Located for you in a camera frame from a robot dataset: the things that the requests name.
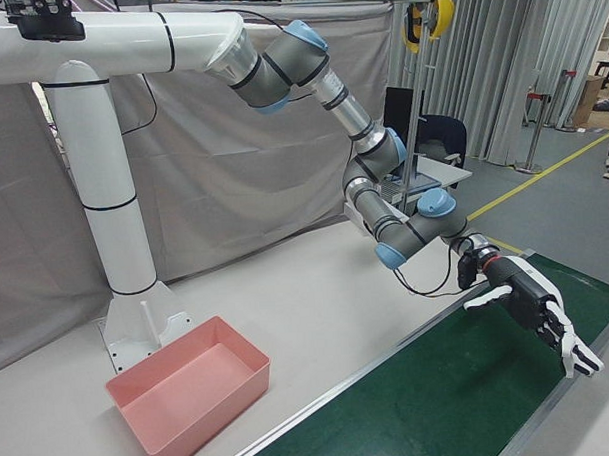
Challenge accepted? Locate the robot hand black white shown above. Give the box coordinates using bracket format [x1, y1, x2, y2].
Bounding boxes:
[462, 251, 605, 383]

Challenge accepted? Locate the pink plastic basket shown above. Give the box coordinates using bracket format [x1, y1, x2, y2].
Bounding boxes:
[103, 313, 274, 456]

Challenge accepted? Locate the grey desk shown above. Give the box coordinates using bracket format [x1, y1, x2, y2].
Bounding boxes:
[376, 154, 475, 219]

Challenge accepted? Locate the grey laptop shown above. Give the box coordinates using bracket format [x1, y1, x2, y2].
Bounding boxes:
[377, 175, 442, 197]

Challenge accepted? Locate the green conveyor belt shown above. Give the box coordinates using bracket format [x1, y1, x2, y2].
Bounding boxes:
[200, 244, 609, 456]

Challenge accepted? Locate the black office chair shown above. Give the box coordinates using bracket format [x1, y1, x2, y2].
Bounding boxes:
[414, 112, 470, 170]

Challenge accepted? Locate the cardboard box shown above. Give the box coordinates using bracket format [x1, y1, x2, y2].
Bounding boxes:
[571, 75, 607, 129]

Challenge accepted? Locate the pleated grey curtain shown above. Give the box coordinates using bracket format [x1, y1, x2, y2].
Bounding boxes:
[386, 0, 609, 174]

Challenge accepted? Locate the black monitor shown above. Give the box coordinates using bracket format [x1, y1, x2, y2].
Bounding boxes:
[382, 85, 417, 146]

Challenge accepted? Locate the grey cloth backdrop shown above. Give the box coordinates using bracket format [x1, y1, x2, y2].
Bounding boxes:
[0, 0, 408, 375]

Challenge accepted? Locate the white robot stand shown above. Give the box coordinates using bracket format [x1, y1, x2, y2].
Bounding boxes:
[0, 4, 260, 381]

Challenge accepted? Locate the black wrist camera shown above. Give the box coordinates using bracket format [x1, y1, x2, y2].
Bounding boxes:
[456, 250, 482, 291]

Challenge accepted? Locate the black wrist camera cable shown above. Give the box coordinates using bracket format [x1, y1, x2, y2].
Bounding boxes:
[390, 234, 481, 300]

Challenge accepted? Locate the silver stanchion post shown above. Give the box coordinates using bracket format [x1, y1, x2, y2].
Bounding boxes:
[552, 68, 581, 133]
[510, 92, 545, 175]

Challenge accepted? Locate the yellow cable reel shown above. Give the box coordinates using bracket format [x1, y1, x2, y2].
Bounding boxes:
[401, 0, 457, 54]

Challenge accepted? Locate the black camera on stand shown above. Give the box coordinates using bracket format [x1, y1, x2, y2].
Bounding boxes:
[3, 0, 87, 44]

